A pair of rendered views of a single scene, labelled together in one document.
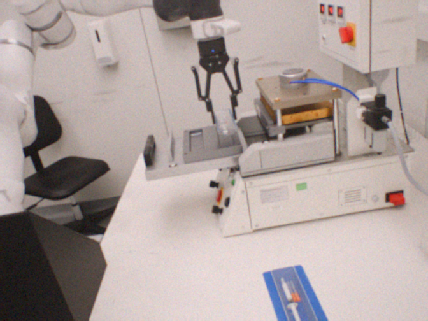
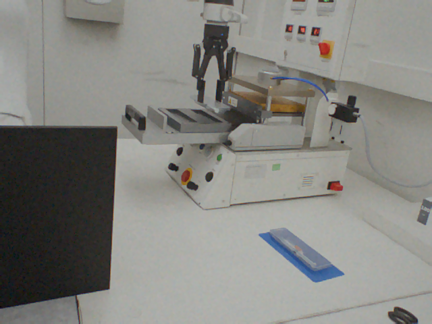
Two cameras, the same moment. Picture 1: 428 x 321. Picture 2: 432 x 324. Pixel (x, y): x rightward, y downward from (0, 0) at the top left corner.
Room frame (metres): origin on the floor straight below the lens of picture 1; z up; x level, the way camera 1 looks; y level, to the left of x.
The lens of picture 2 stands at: (-0.06, 0.54, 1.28)
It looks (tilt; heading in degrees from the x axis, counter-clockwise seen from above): 18 degrees down; 330
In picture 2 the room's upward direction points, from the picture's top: 7 degrees clockwise
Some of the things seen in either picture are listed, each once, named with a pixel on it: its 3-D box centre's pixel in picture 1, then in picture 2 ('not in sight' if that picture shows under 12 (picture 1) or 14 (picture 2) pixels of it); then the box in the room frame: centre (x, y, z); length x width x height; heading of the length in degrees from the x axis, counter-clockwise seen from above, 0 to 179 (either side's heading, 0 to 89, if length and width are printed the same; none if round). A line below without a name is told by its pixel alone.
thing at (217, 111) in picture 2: (225, 122); (208, 104); (1.07, -0.05, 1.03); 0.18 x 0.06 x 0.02; 0
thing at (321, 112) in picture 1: (295, 99); (267, 96); (1.06, -0.26, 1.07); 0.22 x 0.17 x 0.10; 179
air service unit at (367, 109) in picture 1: (372, 122); (339, 117); (0.85, -0.39, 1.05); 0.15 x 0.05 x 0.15; 179
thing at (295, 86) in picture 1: (307, 92); (278, 91); (1.05, -0.29, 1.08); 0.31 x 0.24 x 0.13; 179
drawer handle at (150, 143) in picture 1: (149, 149); (135, 116); (1.08, 0.18, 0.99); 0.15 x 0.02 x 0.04; 179
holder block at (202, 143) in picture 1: (211, 141); (193, 119); (1.07, 0.00, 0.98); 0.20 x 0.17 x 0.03; 179
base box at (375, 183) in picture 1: (299, 172); (257, 161); (1.05, -0.25, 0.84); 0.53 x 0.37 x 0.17; 89
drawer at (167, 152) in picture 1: (196, 147); (178, 123); (1.08, 0.05, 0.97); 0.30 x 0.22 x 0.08; 89
